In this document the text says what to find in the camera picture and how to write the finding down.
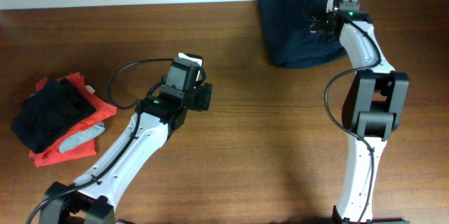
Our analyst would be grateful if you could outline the dark blue shorts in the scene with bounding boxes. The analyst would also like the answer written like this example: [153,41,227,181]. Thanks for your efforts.
[257,0,347,69]

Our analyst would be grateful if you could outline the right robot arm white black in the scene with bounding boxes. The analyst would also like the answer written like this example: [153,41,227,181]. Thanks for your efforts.
[310,0,409,223]

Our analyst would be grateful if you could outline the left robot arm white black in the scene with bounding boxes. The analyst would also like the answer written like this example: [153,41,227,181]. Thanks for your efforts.
[27,53,213,223]

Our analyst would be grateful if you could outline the red folded garment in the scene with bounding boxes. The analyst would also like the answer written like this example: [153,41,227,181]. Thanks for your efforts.
[29,73,116,167]

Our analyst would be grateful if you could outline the black folded garment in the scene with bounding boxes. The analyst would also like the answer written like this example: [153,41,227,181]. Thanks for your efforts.
[11,79,88,153]

